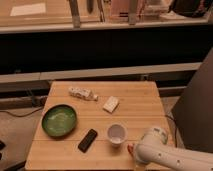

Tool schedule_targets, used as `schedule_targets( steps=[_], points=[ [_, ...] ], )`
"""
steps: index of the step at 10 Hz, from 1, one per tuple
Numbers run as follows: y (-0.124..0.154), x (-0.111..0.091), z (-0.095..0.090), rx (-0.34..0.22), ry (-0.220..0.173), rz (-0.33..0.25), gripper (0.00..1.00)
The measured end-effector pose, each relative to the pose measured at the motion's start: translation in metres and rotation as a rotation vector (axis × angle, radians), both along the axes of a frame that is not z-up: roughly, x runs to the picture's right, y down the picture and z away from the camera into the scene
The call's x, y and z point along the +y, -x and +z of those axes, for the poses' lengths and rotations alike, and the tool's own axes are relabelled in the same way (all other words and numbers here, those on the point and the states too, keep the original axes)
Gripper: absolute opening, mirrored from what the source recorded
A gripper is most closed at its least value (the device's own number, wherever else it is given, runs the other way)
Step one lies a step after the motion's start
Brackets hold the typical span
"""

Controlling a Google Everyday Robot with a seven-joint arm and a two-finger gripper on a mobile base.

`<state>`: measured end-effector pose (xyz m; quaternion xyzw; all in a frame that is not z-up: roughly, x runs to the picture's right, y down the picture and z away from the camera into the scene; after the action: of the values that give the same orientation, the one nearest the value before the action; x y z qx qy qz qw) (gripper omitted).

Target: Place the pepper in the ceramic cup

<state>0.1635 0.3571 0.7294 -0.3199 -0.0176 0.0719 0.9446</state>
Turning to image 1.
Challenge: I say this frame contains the red pepper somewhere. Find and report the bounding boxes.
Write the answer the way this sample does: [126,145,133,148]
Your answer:
[127,144,134,155]

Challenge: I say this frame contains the dark robot base panel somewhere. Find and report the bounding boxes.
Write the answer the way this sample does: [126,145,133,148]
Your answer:
[171,48,213,153]

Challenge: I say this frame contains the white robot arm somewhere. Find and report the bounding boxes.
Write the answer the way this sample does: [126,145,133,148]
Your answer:
[133,127,213,171]

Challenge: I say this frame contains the white ceramic cup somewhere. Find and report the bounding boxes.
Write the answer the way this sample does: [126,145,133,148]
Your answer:
[107,124,127,147]

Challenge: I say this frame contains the black remote control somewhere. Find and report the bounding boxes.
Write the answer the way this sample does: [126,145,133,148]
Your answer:
[78,129,98,153]

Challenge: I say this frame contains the green bowl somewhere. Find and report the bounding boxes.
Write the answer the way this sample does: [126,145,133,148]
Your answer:
[41,104,77,138]

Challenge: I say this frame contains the white paper sheet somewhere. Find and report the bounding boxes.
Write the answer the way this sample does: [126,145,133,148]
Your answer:
[10,3,46,16]

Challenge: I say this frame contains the black floor cable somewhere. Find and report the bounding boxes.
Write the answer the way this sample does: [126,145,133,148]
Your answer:
[0,105,46,119]

